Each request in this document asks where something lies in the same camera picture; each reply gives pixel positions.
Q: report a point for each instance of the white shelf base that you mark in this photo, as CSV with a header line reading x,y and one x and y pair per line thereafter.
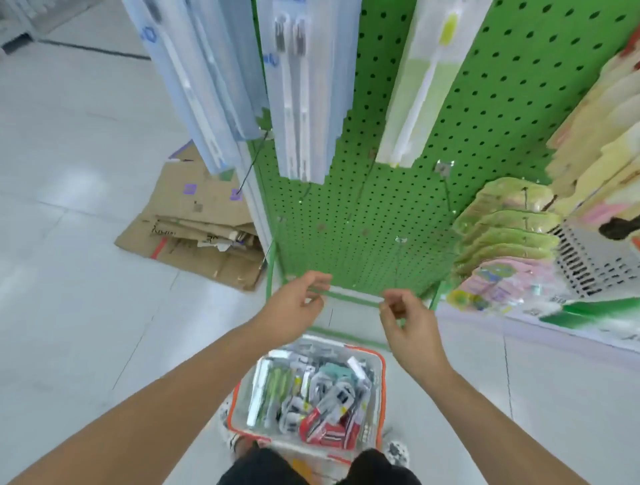
x,y
30,15

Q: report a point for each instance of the pile of flattened cardboard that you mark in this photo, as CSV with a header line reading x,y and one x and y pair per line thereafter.
x,y
195,230

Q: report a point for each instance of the person's left hand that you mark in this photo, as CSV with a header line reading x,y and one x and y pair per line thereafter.
x,y
295,312

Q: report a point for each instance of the person's right forearm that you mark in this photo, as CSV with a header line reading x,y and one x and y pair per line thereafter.
x,y
500,430

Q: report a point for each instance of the row of twin toothbrush packs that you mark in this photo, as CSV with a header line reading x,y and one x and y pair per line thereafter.
x,y
305,90

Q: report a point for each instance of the row of green pink packs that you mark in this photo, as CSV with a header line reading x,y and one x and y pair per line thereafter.
x,y
500,240

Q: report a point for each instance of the person's left forearm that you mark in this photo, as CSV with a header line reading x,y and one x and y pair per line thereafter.
x,y
150,420

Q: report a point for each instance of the person's right hand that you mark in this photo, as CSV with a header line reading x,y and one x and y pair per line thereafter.
x,y
415,338

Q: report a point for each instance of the black shorts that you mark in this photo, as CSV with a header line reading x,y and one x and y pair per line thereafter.
x,y
260,470

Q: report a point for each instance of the row of blue toothbrush packs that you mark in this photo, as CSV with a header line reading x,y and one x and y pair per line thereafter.
x,y
200,70

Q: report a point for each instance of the basket of candies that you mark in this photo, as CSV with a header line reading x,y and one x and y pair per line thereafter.
x,y
600,260

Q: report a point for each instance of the row of red cartoon packs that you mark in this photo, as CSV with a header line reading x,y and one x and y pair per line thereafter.
x,y
600,130

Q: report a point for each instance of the pile of red grey toothbrush packs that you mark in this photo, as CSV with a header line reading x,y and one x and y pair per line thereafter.
x,y
320,400

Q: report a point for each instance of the bundle of green toothbrush packs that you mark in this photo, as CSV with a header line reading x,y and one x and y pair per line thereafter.
x,y
430,90

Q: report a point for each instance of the green pegboard display rack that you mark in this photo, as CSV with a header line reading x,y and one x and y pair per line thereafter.
x,y
370,220

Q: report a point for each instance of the white orange shopping basket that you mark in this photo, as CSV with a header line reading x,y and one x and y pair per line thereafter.
x,y
238,415

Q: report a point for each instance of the white clog shoe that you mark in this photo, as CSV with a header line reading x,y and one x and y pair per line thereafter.
x,y
395,453

